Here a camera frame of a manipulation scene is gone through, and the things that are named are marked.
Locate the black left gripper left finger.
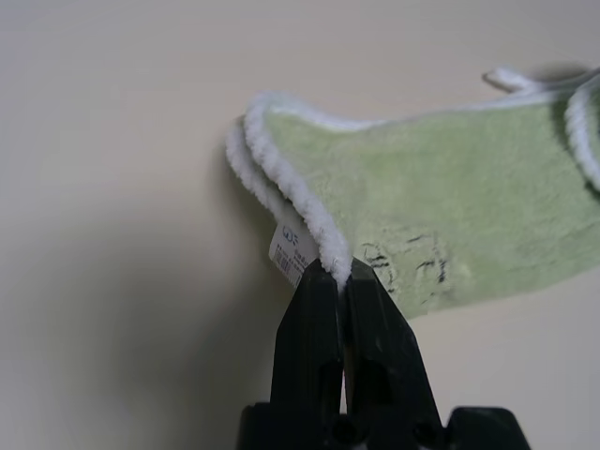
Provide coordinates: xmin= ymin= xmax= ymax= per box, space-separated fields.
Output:
xmin=268 ymin=258 xmax=344 ymax=416

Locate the green terry towel white trim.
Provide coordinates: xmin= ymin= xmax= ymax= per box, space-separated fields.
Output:
xmin=225 ymin=65 xmax=600 ymax=320

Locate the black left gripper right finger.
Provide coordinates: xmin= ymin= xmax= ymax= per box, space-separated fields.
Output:
xmin=343 ymin=258 xmax=443 ymax=426

